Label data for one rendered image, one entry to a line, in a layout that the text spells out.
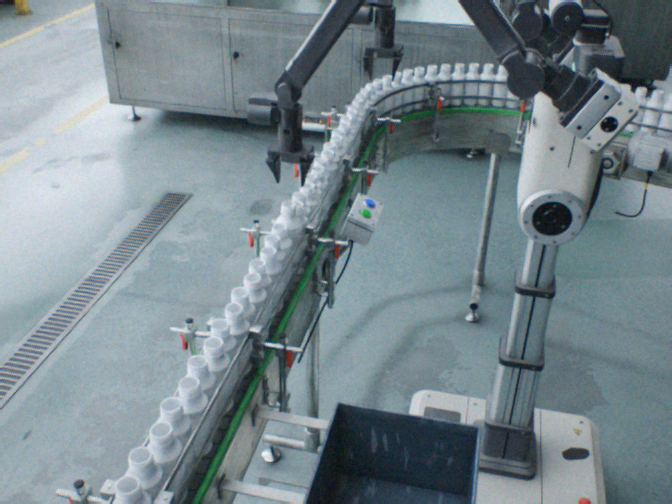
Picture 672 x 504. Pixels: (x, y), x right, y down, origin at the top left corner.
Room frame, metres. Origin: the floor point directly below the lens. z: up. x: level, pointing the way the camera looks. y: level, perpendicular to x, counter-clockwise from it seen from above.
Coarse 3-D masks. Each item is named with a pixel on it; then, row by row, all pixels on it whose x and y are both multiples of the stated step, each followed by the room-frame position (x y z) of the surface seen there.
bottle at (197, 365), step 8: (192, 360) 1.04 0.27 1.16; (200, 360) 1.05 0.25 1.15; (192, 368) 1.02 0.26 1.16; (200, 368) 1.02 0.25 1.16; (208, 368) 1.03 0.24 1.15; (200, 376) 1.02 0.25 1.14; (208, 376) 1.03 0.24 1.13; (208, 384) 1.02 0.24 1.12; (208, 392) 1.01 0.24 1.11; (208, 400) 1.01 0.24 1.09; (216, 400) 1.03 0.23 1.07; (216, 408) 1.03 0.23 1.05; (216, 416) 1.02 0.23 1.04
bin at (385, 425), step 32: (256, 416) 1.13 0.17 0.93; (288, 416) 1.13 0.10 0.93; (352, 416) 1.15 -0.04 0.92; (384, 416) 1.14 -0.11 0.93; (416, 416) 1.12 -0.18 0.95; (320, 448) 1.03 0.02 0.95; (352, 448) 1.15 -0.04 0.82; (384, 448) 1.14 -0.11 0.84; (416, 448) 1.12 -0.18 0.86; (448, 448) 1.11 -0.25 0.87; (224, 480) 0.95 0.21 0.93; (320, 480) 1.00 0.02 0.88; (352, 480) 1.14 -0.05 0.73; (384, 480) 1.14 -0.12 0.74; (416, 480) 1.12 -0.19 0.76; (448, 480) 1.10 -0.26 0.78
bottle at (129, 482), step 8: (120, 480) 0.75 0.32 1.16; (128, 480) 0.76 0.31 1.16; (136, 480) 0.76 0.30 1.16; (120, 488) 0.75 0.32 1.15; (128, 488) 0.76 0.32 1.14; (136, 488) 0.76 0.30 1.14; (120, 496) 0.73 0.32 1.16; (128, 496) 0.73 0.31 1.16; (136, 496) 0.73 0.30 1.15; (144, 496) 0.75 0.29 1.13
